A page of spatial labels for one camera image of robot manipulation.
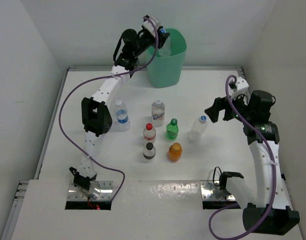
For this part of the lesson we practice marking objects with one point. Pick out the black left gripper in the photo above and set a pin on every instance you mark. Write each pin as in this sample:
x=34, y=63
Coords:
x=161, y=37

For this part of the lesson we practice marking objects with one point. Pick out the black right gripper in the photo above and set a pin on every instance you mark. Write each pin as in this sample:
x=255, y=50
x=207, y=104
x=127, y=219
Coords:
x=220, y=103

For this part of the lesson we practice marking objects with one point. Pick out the clear Pocari bottle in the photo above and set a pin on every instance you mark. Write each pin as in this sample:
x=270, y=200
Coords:
x=198, y=128
x=165, y=50

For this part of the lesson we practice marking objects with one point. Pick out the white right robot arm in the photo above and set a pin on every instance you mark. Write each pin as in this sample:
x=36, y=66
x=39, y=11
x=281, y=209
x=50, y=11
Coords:
x=268, y=209

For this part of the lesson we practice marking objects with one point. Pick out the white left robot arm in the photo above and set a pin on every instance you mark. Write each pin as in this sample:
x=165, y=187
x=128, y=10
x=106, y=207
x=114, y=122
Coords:
x=96, y=117

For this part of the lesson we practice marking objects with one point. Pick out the green plastic bin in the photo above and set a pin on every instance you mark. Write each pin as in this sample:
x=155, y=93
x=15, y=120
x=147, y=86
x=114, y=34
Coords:
x=166, y=71

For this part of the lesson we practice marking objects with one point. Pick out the green soda bottle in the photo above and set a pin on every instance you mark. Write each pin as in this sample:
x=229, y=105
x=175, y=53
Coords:
x=172, y=129

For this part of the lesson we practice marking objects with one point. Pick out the clear bottle colourful label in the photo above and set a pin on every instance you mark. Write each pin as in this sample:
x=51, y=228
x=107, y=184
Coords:
x=158, y=113

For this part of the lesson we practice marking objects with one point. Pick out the orange juice bottle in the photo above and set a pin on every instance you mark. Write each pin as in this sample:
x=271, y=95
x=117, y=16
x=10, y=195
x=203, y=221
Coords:
x=175, y=152

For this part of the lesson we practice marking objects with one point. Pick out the small red-cap cola bottle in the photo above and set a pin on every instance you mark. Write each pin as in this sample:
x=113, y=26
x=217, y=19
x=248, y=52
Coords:
x=149, y=133

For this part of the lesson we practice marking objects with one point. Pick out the black-cap black-label bottle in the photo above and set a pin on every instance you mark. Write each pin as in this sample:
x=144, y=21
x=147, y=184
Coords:
x=149, y=152

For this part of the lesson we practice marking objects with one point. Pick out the Aquafina bottle white cap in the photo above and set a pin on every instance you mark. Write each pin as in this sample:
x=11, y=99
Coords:
x=121, y=114

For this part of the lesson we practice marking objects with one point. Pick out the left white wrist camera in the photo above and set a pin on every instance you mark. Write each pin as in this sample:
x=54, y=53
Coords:
x=151, y=24

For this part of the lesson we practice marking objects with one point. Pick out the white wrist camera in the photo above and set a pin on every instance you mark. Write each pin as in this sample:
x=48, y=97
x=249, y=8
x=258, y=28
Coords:
x=151, y=24
x=239, y=87

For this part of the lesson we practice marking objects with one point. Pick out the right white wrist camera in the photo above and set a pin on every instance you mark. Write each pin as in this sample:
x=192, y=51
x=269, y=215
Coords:
x=239, y=87

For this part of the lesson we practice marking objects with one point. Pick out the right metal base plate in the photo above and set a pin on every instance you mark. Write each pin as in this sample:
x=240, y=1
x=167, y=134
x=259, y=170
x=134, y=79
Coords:
x=211, y=192

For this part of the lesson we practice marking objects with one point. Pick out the metal base plate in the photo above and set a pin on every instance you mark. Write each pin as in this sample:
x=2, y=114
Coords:
x=99, y=191
x=211, y=192

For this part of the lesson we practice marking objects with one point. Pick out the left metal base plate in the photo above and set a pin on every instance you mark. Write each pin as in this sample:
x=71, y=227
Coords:
x=99, y=191

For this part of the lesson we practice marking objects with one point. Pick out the aluminium rail left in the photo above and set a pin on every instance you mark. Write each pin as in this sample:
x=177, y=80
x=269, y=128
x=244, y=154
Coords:
x=26, y=144

